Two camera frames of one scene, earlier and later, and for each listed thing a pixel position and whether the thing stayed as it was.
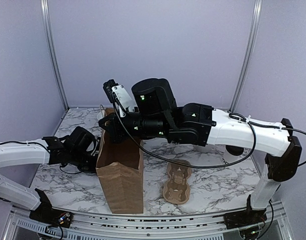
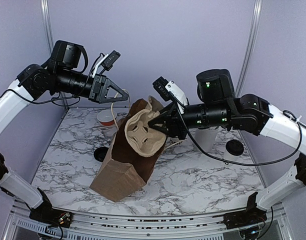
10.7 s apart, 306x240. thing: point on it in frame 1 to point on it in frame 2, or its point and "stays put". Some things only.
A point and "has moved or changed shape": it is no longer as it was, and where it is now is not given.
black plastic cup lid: [234, 150] stays put
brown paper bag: [120, 171] has moved or changed shape
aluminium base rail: [19, 225] stays put
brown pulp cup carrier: [176, 190] has moved or changed shape
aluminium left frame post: [53, 54] stays put
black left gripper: [93, 169] to [100, 97]
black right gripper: [114, 128] to [173, 117]
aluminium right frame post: [247, 57] stays put
